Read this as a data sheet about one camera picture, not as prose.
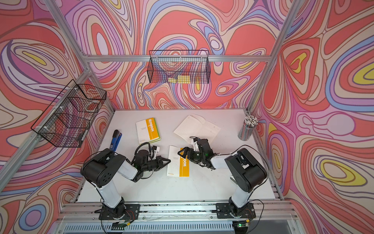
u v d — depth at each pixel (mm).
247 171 474
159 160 822
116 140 1002
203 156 741
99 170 490
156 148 884
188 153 818
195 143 860
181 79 822
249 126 896
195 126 1085
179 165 899
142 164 753
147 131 1019
